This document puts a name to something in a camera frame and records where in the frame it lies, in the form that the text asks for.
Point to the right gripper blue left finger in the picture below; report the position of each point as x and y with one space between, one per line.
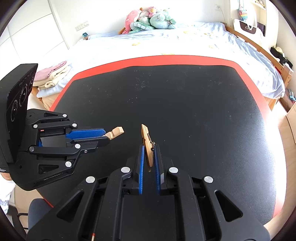
141 169

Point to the striped green plush toy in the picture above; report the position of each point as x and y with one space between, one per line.
136 27

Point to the pink plush toy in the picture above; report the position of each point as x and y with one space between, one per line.
131 18

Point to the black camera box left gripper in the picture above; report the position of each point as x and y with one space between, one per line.
16 86

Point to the folded pink beige blankets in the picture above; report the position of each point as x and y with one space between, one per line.
49 77

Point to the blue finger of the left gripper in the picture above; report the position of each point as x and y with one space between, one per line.
83 134
85 145

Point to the bed with blue sheet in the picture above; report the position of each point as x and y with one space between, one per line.
203 39

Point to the white tote bag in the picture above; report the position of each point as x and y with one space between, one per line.
246 21

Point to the black red-edged table mat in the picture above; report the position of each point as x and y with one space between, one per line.
206 114

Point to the teal plush toy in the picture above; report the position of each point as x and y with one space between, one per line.
162 20

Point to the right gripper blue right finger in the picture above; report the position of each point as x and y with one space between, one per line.
156 166

